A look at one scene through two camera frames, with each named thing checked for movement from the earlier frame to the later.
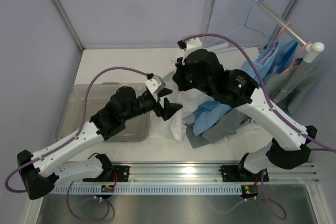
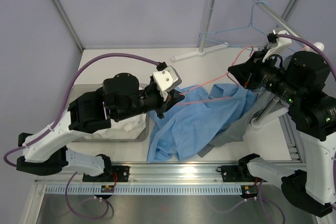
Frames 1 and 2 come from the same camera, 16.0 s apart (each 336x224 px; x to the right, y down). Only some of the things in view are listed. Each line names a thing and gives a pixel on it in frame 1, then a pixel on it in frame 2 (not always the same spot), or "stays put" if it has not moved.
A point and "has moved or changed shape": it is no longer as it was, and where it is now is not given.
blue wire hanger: (244, 25) -> (234, 29)
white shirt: (173, 129) -> (133, 127)
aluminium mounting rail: (195, 172) stays put
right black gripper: (178, 77) -> (247, 72)
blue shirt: (271, 61) has moved or changed shape
